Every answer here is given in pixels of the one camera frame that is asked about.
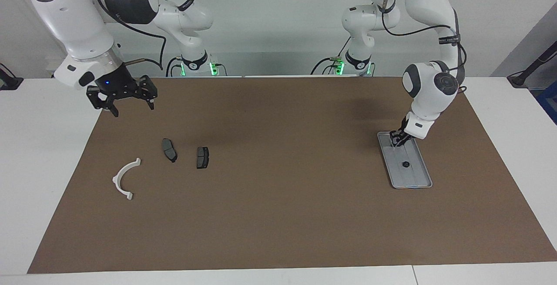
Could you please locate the silver metal tray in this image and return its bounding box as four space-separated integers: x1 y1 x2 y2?
377 131 433 189

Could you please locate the curved dark brake pad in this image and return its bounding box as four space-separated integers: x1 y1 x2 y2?
162 138 178 163

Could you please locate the rectangular dark brake pad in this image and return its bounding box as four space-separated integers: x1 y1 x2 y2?
196 146 210 170

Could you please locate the black table clamp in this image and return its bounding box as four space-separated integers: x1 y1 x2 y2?
0 63 23 91

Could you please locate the brown table mat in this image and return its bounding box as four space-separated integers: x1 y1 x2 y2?
27 76 557 274

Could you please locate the black stand with foot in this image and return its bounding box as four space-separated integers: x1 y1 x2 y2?
507 41 557 88

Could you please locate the blue crate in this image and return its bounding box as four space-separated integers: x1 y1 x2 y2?
536 83 557 124

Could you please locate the black right base cable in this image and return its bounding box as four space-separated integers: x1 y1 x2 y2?
165 57 183 77

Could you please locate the black base cable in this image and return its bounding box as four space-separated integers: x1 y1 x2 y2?
165 57 183 77
310 37 352 75

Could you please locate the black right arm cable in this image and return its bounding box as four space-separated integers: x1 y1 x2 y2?
96 0 168 71

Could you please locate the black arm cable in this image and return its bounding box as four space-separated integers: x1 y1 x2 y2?
96 0 168 71
381 0 468 94

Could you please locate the white semicircular bracket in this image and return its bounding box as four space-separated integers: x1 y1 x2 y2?
112 158 142 201

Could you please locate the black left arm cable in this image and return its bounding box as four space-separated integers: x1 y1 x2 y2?
381 0 468 94

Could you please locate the black left base cable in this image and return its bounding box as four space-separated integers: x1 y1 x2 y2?
310 37 352 75

